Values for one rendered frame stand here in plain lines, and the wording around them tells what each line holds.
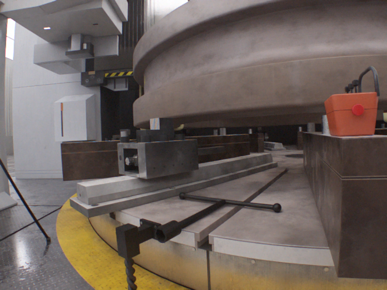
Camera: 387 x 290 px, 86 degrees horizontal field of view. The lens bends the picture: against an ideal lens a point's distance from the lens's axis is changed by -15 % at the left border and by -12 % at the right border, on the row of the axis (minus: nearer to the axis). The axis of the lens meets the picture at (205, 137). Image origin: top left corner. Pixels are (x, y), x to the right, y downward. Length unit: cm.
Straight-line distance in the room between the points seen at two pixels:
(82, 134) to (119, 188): 293
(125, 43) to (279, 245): 429
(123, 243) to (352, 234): 84
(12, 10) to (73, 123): 197
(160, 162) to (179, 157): 16
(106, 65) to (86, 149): 241
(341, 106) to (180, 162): 111
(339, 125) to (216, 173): 138
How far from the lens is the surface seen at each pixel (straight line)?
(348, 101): 77
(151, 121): 171
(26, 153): 541
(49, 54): 414
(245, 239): 95
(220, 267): 108
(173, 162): 156
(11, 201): 329
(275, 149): 503
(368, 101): 79
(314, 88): 145
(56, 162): 505
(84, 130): 430
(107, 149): 257
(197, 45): 198
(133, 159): 163
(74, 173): 260
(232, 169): 216
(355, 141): 66
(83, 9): 317
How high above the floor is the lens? 71
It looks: 1 degrees down
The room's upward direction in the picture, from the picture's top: 3 degrees counter-clockwise
